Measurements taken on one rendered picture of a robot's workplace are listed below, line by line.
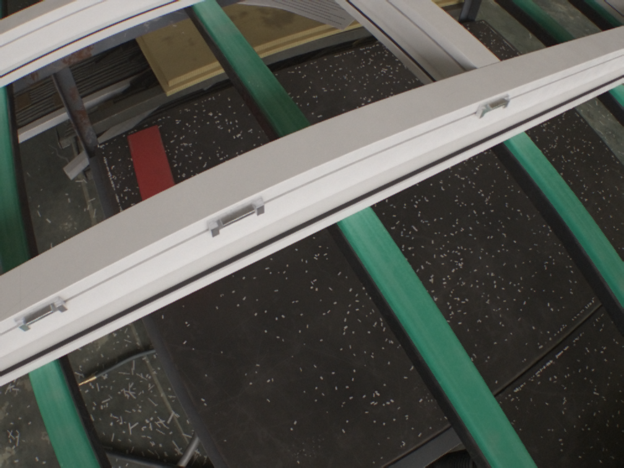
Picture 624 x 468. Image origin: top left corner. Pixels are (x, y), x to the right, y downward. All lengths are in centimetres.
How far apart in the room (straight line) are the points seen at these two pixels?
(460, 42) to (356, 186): 23
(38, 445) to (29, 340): 100
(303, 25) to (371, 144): 65
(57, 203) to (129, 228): 129
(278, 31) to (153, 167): 40
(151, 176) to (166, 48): 33
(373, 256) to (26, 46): 54
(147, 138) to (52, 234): 83
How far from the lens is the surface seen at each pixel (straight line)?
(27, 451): 147
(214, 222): 39
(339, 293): 73
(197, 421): 72
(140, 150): 85
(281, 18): 107
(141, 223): 40
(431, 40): 60
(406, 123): 46
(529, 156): 59
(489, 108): 52
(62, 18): 71
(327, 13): 109
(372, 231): 46
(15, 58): 73
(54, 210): 168
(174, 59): 99
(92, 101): 145
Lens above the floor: 126
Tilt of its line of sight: 61 degrees down
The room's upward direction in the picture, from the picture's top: 8 degrees clockwise
